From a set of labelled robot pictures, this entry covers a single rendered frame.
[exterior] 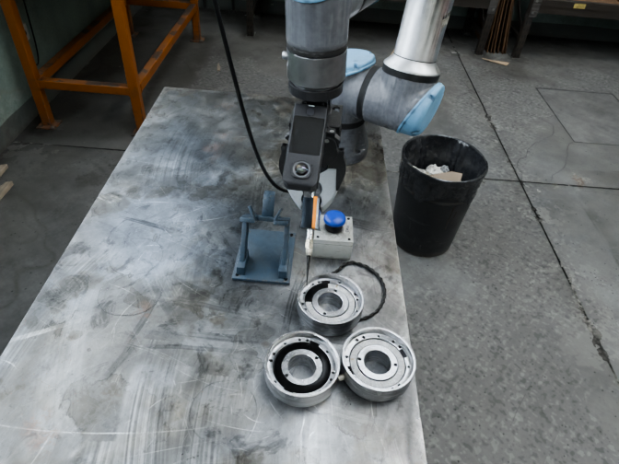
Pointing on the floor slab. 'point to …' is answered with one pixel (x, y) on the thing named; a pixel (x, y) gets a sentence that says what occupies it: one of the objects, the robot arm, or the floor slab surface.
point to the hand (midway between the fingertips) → (311, 206)
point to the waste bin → (435, 192)
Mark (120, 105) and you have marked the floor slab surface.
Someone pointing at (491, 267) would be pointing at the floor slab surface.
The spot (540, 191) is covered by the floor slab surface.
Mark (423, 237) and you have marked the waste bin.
